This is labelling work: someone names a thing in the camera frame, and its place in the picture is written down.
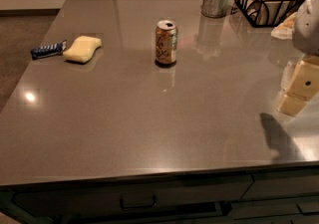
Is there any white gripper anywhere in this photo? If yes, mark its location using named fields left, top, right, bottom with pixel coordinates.
left=277, top=0, right=319, bottom=116

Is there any yellow sponge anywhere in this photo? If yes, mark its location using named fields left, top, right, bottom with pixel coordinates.
left=63, top=36, right=102, bottom=64

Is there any blue striped snack bar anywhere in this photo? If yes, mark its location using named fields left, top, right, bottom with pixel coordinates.
left=30, top=40, right=67, bottom=60

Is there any black wire basket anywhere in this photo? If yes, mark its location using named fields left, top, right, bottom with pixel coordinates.
left=234, top=0, right=302, bottom=27

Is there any drawer handle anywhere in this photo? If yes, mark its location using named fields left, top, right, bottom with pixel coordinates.
left=120, top=193, right=157, bottom=211

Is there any orange soda can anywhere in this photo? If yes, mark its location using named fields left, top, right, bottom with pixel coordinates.
left=156, top=19, right=177, bottom=66

